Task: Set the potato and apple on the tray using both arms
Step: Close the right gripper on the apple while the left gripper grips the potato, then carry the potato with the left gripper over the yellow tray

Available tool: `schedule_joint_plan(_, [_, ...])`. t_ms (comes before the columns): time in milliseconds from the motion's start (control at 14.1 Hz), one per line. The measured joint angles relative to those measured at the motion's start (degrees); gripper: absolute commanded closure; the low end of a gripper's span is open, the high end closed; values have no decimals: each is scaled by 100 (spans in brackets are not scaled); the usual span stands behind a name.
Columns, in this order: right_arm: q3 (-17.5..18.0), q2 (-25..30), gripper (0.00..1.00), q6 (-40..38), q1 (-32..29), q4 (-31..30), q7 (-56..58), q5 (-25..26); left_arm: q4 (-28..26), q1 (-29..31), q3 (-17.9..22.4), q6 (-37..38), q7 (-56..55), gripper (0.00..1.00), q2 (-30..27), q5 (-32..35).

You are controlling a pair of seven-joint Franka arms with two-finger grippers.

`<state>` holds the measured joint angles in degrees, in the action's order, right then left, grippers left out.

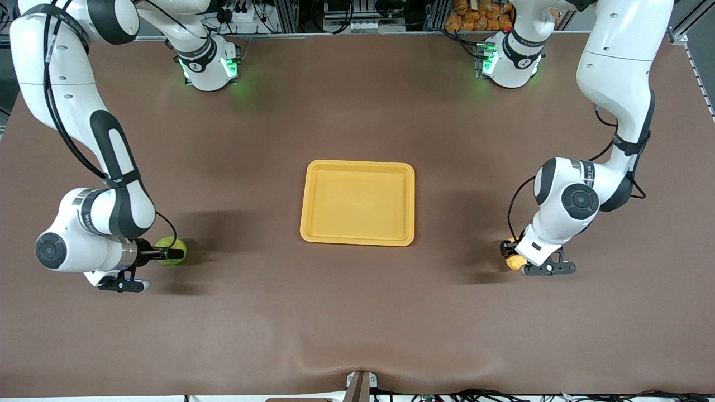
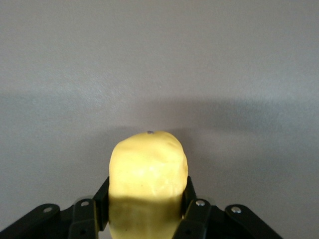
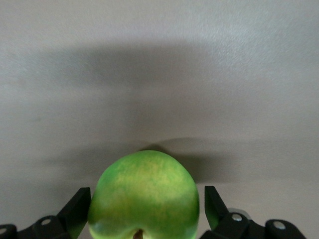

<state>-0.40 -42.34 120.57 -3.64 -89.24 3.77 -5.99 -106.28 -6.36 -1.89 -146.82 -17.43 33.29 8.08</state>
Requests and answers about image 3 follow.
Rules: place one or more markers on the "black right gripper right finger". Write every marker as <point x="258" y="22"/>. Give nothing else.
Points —
<point x="239" y="226"/>

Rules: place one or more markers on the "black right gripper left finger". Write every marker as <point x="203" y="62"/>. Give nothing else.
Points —
<point x="49" y="227"/>

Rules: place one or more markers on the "green apple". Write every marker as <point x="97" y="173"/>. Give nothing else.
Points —
<point x="144" y="196"/>

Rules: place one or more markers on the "brown table cloth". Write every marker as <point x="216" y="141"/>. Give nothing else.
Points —
<point x="159" y="74"/>

